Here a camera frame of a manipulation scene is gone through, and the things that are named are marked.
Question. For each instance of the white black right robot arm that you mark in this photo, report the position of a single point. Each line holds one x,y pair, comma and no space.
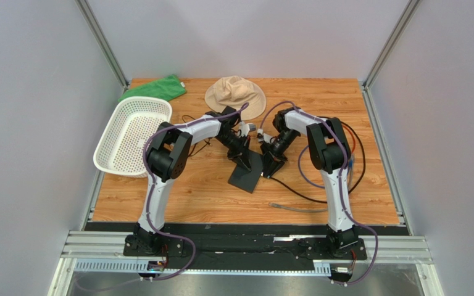
329,153

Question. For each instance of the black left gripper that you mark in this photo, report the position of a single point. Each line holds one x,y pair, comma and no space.
242,160

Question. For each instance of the beige bucket hat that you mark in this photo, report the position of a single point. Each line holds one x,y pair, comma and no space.
234,92

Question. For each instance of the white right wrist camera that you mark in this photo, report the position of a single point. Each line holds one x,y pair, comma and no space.
263,137

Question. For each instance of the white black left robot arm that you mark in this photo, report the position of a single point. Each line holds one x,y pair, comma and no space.
165,155

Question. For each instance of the aluminium front rail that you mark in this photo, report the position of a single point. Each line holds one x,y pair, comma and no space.
92,251

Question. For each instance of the green cloth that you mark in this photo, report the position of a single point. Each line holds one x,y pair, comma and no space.
167,88

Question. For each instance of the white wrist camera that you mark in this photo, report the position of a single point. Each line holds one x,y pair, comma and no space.
245,129
263,137

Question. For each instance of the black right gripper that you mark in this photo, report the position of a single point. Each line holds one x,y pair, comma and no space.
271,153

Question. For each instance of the black Mercury network switch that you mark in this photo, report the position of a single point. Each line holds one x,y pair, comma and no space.
248,180

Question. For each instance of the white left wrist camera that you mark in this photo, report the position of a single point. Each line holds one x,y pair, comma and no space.
245,129

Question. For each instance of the white perforated plastic basket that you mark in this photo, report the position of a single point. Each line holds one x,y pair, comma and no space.
134,120

